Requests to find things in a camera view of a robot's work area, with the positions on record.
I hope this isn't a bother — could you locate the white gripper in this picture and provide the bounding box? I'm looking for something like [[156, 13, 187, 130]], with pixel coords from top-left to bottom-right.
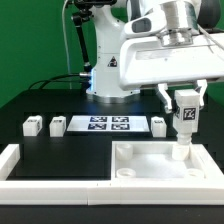
[[119, 35, 224, 114]]

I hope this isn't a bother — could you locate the white square table top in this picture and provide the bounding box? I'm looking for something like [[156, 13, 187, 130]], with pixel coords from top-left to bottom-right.
[[111, 141, 224, 189]]

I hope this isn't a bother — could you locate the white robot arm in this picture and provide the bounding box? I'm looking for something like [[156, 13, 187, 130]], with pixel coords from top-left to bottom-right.
[[87, 0, 224, 113]]

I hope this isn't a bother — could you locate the white U-shaped obstacle fence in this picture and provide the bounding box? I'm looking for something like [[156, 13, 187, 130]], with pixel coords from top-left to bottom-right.
[[0, 144, 224, 205]]

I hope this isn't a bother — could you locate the white AprilTag base plate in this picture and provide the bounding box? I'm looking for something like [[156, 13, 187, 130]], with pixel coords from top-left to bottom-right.
[[67, 115, 150, 132]]

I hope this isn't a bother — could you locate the black cable bundle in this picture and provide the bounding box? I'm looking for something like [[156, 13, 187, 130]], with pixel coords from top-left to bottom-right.
[[27, 73, 91, 91]]

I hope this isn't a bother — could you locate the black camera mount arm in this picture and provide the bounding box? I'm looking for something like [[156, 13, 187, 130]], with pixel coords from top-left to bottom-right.
[[71, 0, 117, 72]]

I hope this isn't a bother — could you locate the white hanging cable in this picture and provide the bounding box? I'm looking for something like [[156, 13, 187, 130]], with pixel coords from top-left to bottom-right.
[[61, 0, 74, 90]]

